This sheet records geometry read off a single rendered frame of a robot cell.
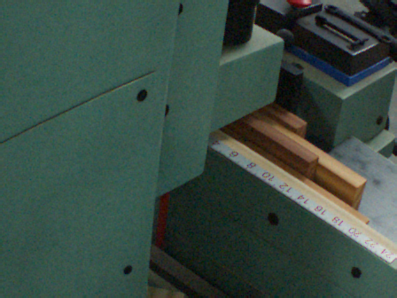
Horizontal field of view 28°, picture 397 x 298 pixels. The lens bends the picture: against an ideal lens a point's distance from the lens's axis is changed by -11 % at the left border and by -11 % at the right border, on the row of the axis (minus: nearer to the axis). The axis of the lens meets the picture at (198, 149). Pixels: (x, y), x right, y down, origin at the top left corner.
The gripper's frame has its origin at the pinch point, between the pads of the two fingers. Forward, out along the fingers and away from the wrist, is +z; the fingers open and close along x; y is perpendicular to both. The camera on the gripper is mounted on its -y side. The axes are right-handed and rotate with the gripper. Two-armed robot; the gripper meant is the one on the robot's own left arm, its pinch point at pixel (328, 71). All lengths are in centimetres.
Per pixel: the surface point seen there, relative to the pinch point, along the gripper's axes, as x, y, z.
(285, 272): -28, -28, 34
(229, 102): -15.7, -36.7, 27.4
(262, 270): -25, -27, 35
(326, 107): -16.8, -25.1, 16.9
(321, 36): -12.5, -28.9, 11.9
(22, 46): -23, -67, 43
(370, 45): -16.6, -27.0, 7.8
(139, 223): -24, -47, 42
